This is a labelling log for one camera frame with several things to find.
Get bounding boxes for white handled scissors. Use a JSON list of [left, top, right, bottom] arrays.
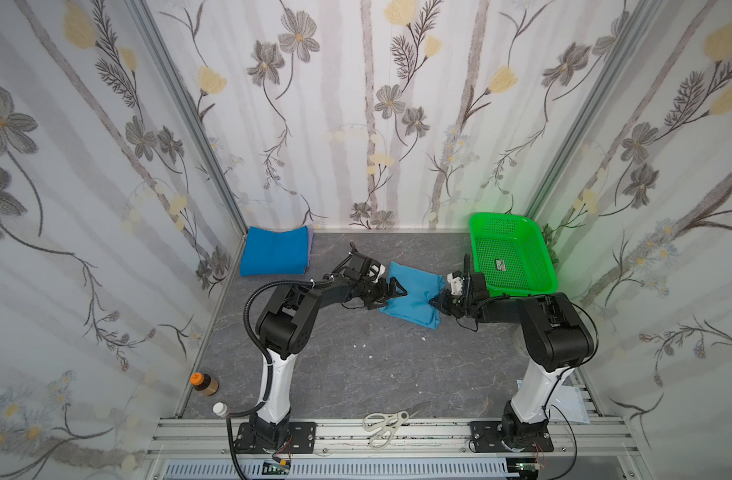
[[361, 401, 431, 450]]

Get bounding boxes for light blue t shirt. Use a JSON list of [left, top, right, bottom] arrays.
[[379, 262, 446, 329]]

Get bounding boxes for brown bottle orange cap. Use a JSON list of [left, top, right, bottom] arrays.
[[189, 372, 219, 396]]

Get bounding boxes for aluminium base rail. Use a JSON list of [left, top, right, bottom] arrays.
[[136, 417, 653, 479]]

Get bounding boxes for green plastic basket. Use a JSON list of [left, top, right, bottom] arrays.
[[469, 212, 559, 297]]

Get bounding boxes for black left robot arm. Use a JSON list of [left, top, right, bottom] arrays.
[[225, 244, 408, 479]]

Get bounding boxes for small white capped bottle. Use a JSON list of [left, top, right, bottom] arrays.
[[212, 401, 229, 418]]

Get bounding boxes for folded blue t shirt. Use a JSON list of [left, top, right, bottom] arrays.
[[239, 226, 310, 277]]

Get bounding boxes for white slotted cable duct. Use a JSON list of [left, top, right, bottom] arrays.
[[161, 458, 518, 479]]

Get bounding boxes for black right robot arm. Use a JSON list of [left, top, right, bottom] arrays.
[[429, 256, 596, 453]]

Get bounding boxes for folded lilac t shirt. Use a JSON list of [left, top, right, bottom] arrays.
[[306, 226, 315, 267]]

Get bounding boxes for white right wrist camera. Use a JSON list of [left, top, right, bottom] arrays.
[[446, 271, 489, 299]]

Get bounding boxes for clear plastic bag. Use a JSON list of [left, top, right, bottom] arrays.
[[546, 385, 591, 424]]

